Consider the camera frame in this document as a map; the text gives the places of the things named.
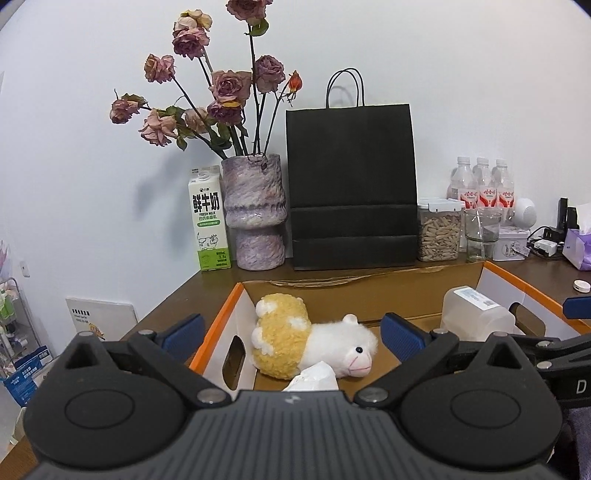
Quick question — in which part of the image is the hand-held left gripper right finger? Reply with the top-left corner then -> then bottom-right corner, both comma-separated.
355,312 -> 539,409

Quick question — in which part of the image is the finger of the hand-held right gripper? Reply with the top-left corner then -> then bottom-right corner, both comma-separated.
510,330 -> 591,370
564,295 -> 591,319

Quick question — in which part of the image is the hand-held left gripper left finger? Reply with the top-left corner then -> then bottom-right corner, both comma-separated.
62,314 -> 232,407

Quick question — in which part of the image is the orange red cardboard box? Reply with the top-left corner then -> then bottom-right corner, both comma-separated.
189,261 -> 591,394

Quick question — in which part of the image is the wooden desktop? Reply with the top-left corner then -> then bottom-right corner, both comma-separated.
0,257 -> 591,480

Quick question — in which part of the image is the grey purple cloth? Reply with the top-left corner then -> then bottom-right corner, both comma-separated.
554,406 -> 591,480

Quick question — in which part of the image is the purple tissue pack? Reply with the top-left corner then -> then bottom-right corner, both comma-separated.
562,217 -> 591,271

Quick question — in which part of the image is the white charger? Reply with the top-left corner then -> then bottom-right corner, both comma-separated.
531,237 -> 560,257

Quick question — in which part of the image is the translucent white plastic container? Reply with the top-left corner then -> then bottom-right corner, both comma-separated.
441,286 -> 517,343

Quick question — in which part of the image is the white printed board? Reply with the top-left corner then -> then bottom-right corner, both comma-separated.
65,296 -> 138,342

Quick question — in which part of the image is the white printed tin box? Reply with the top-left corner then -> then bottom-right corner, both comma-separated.
492,226 -> 532,262

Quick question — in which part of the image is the black device stand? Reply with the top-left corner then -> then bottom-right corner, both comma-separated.
556,198 -> 579,232

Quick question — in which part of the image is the crumpled white tissue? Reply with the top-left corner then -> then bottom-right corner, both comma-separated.
283,362 -> 339,393

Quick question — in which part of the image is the yellow white plush sheep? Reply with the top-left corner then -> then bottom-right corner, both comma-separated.
250,293 -> 379,381

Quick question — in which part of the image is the white round device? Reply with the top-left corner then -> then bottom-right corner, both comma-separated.
514,198 -> 537,228

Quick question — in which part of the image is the clear seed storage container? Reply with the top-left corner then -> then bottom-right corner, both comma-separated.
418,198 -> 464,263

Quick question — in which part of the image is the white green milk carton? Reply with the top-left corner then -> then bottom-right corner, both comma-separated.
188,165 -> 232,272

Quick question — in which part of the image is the clear glass cup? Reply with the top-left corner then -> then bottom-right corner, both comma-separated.
464,209 -> 502,264

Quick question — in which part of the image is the red label water bottle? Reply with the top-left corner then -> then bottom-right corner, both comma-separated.
447,156 -> 478,204
473,157 -> 498,210
492,158 -> 516,222

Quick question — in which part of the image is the purple mottled ceramic vase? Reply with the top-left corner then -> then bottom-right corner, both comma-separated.
221,154 -> 289,271

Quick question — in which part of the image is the black paper bag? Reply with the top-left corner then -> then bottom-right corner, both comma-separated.
285,68 -> 419,271

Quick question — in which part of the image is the blue white box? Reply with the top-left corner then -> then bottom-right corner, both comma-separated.
4,346 -> 52,408

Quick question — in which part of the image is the dried pink rose bouquet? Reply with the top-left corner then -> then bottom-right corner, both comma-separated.
110,0 -> 303,160

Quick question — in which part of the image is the black charger cable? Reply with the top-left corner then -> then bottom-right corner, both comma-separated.
526,225 -> 566,260

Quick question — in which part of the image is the metal wire rack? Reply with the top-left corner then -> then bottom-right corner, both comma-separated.
0,277 -> 42,370

